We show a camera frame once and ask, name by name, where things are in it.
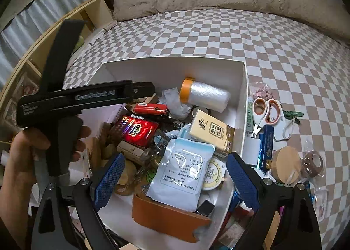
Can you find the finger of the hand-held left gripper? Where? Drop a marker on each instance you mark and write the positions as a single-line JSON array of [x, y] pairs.
[[143, 88]]

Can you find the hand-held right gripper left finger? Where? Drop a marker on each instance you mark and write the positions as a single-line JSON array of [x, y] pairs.
[[108, 181]]

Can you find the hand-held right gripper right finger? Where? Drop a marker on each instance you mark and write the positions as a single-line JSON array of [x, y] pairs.
[[243, 181]]

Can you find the red lighter case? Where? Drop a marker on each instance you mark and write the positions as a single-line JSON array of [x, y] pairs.
[[150, 108]]

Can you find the white cardboard box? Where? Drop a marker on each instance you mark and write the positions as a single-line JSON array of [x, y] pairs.
[[164, 75]]

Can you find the blue white paper pouch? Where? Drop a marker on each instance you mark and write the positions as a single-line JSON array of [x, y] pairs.
[[181, 173]]

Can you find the brown leather case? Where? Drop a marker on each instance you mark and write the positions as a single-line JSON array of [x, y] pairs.
[[166, 215]]

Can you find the person's left forearm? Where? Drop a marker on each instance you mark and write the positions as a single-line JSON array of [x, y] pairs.
[[13, 222]]

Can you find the person's left hand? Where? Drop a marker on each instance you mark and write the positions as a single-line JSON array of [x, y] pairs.
[[24, 151]]

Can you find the round white tin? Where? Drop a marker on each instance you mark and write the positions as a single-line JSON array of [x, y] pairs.
[[216, 175]]

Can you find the crumpled white plastic bag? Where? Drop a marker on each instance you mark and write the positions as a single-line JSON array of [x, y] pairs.
[[175, 102]]

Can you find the blue flat box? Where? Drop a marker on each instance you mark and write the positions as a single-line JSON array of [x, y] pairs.
[[266, 146]]

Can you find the red printed box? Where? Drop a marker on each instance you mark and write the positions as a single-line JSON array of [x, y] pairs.
[[138, 131]]

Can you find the small black box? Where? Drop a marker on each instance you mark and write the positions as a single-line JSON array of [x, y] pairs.
[[205, 208]]

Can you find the round wooden lid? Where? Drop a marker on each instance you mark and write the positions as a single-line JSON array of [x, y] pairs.
[[287, 165]]

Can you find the yellow tissue pack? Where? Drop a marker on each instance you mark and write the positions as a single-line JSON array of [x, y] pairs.
[[210, 132]]

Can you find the masking film roll orange tape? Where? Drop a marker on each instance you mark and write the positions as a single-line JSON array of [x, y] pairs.
[[207, 97]]

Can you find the brown tape roll in bag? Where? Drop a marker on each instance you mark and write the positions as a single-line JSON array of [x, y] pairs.
[[314, 161]]

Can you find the green clip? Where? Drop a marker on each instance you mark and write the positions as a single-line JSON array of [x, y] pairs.
[[292, 114]]

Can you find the pale grey curtain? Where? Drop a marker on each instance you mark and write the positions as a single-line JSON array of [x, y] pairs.
[[41, 12]]

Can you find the wooden headboard shelf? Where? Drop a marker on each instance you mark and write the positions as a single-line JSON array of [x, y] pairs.
[[90, 9]]

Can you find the bag of pink beads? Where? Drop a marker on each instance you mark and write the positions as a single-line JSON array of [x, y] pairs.
[[261, 89]]

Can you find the brown white checkered bed sheet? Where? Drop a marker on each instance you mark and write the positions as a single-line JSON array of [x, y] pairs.
[[287, 69]]

